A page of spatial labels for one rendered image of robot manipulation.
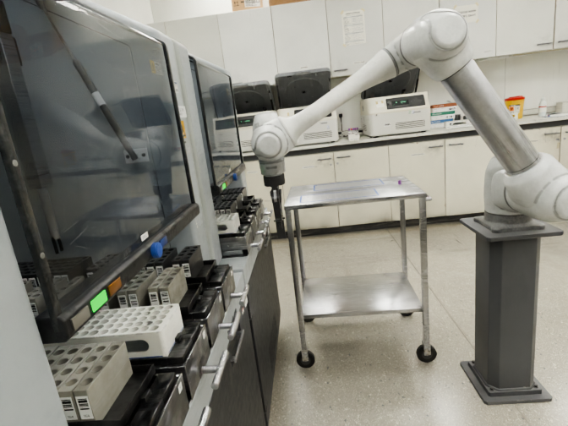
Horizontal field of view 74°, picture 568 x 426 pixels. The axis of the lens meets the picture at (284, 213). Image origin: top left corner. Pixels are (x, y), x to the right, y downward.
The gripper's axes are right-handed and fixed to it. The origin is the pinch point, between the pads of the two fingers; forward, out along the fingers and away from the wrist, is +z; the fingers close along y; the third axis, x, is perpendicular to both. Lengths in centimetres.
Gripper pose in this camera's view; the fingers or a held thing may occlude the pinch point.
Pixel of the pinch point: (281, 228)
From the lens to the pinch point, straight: 138.6
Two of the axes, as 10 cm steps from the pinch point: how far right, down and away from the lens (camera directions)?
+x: 9.9, -1.1, -0.7
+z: 1.2, 9.6, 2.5
